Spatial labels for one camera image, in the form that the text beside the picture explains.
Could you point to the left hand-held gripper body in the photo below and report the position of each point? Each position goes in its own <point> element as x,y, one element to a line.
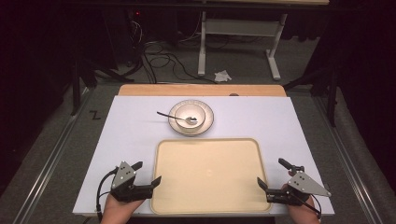
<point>124,179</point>

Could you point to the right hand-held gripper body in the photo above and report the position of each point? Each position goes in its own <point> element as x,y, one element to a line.
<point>303,183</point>

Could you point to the person's right hand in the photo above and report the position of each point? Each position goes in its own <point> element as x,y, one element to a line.
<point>305,216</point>

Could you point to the person's left hand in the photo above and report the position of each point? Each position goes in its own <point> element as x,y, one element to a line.
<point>116,213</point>

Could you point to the white table cover sheet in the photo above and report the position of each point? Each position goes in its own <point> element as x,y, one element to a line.
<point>130,130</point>

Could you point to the beige plastic tray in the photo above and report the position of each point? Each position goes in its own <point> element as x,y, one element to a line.
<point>208,177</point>

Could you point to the metal spoon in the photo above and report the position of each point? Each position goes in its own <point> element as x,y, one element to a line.
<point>169,116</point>

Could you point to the white bowl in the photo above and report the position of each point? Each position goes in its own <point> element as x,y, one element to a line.
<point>190,109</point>

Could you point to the black metal stand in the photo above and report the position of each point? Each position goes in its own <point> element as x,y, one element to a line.
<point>75,90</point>
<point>332,99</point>

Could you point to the white plate with dark rim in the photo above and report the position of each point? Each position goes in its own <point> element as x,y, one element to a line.
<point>209,118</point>

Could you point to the wooden table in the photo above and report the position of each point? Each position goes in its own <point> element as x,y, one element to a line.
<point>186,90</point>

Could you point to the crumpled white paper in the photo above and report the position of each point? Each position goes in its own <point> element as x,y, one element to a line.
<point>222,76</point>

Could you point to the dark equipment with red light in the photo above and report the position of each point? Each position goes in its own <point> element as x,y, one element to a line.
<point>137,14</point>

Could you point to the metal floor rail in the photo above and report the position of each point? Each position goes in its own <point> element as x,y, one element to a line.
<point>348,165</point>
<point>46,168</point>

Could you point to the white metal desk frame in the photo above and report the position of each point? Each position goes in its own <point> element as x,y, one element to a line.
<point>239,27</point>

